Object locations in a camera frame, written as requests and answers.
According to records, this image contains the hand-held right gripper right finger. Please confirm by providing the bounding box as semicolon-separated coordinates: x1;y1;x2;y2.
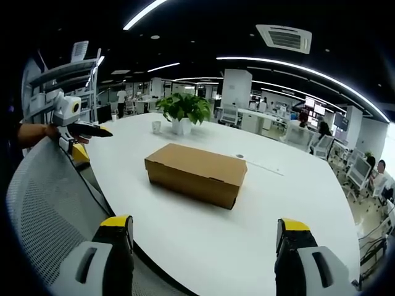
274;217;353;296

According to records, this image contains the person's left hand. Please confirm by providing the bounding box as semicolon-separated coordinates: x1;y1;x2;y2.
44;123;91;146

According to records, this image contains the curved ceiling strip light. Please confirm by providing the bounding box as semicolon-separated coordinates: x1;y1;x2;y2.
215;55;391;123

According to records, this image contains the wall of display screens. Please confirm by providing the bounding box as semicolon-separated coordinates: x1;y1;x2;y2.
304;96;326;128

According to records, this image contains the black cable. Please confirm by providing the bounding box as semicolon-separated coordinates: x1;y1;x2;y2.
70;155;115;217

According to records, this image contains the brown cardboard shoe box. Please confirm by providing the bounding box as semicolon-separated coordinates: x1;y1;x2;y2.
144;142;248;211

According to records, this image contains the white office chair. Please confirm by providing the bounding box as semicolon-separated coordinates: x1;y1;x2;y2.
221;104;239;128
346;156;373;199
314;134;336;160
284;122;313;152

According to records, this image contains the green potted plant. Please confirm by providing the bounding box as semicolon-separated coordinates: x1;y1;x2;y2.
154;92;213;136

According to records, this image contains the straight ceiling strip light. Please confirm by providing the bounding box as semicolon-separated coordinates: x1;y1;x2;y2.
122;0;168;31

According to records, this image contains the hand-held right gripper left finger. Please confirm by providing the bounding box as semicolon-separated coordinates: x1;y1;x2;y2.
57;214;135;296

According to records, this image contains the grey metal storage shelf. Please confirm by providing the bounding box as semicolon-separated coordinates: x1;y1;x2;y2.
23;41;103;125

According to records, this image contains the black computer monitor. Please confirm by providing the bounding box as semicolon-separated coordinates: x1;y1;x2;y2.
96;104;112;125

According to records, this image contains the white square pillar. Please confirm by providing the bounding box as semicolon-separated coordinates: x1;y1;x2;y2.
222;68;253;109

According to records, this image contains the ceiling air conditioner vent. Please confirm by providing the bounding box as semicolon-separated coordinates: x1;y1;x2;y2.
256;23;313;55

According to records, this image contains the grey mesh office chair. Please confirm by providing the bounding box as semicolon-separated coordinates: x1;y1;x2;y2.
6;135;186;296

